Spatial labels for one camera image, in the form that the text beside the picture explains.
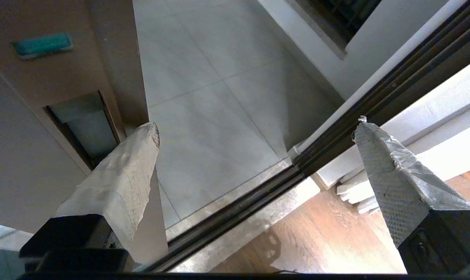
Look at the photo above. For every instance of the short dark stone window sill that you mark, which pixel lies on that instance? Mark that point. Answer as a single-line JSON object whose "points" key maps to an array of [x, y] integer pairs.
{"points": [[324, 27]]}

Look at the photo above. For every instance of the black balcony railing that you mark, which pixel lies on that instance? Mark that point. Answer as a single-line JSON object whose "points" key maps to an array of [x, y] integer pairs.
{"points": [[344, 15]]}

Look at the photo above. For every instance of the brown framed sliding glass door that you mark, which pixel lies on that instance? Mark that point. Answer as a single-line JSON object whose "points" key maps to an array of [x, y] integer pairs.
{"points": [[25, 155]]}

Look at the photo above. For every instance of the grey-taped left gripper right finger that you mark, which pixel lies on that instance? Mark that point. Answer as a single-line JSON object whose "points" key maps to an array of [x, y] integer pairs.
{"points": [[406, 194]]}

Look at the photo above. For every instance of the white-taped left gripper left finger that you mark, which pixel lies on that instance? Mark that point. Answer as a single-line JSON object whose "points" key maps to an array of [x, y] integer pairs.
{"points": [[114, 186]]}

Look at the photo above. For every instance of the white stacked trim strips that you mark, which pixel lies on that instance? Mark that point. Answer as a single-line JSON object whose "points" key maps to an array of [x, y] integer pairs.
{"points": [[355, 190]]}

